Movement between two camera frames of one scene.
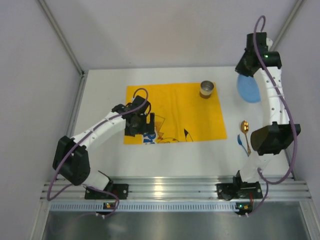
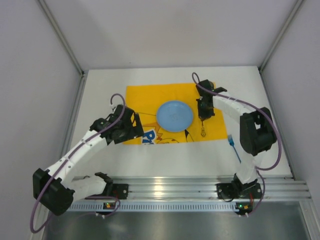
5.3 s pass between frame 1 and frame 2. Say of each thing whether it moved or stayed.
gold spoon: moved
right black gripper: moved
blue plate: moved
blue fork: moved
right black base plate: stayed
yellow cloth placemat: stayed
